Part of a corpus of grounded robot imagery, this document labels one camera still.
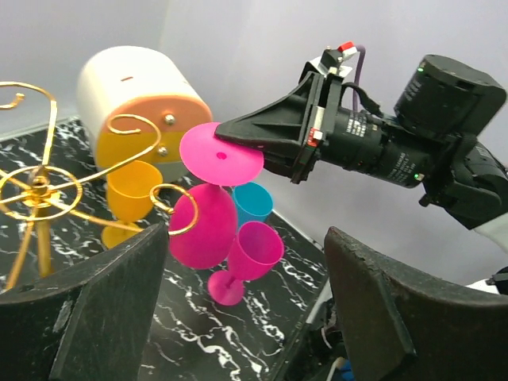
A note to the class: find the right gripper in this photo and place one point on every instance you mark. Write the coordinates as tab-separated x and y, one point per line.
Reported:
325	118

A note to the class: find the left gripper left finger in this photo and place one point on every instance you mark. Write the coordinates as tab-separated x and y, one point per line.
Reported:
89	321

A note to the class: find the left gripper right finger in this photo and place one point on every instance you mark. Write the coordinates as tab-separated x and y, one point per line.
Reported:
400	323

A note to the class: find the blue wine glass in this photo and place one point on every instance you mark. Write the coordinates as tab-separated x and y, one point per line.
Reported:
253	203

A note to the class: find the magenta wine glass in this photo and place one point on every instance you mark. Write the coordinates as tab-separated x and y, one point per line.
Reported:
255	250
219	164

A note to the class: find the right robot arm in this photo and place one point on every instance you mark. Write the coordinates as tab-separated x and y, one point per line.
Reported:
430	141

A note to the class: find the orange wine glass right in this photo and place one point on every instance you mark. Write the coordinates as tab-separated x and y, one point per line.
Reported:
128	191

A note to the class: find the white orange cylindrical container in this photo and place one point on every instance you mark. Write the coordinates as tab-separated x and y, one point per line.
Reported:
119	83

